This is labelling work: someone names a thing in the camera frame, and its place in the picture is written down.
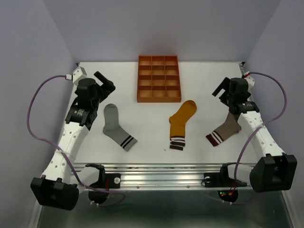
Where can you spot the taupe maroon-cuffed sock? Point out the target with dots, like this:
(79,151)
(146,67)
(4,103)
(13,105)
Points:
(229,128)

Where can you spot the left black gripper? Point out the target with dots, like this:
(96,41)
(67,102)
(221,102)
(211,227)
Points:
(107,88)

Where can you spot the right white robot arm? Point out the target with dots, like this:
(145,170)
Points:
(274,169)

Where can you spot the grey striped sock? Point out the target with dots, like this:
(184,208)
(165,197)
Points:
(113,129)

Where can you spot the orange compartment tray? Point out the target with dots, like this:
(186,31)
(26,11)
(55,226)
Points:
(158,79)

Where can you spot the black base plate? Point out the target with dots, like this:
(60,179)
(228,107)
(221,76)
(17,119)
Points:
(108,181)
(213,180)

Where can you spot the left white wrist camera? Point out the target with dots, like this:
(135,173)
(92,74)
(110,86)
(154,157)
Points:
(78,74)

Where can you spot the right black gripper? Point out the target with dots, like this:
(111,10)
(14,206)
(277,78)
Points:
(225,85)

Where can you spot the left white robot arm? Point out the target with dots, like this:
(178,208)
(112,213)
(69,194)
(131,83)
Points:
(60,185)

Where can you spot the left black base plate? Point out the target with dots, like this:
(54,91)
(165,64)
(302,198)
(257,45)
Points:
(108,181)

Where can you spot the aluminium rail frame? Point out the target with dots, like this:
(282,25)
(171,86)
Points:
(150,165)

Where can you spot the mustard yellow sock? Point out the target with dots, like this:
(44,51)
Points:
(178,124)

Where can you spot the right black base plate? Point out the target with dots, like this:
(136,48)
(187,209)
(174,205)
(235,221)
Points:
(213,180)

